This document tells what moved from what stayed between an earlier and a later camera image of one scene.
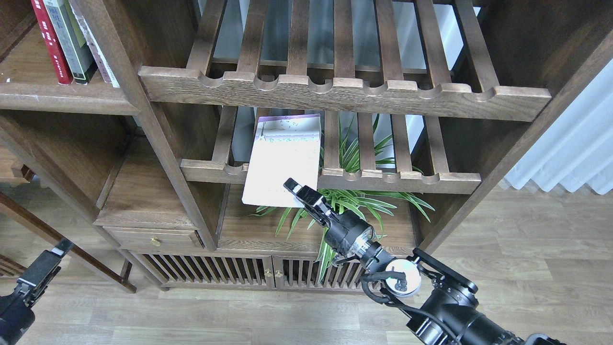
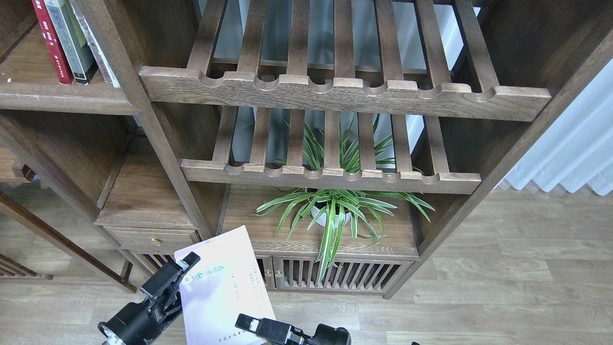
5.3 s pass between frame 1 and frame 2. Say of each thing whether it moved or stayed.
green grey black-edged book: stayed
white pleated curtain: stayed
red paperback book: stayed
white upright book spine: stayed
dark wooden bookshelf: stayed
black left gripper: moved
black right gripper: moved
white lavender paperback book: moved
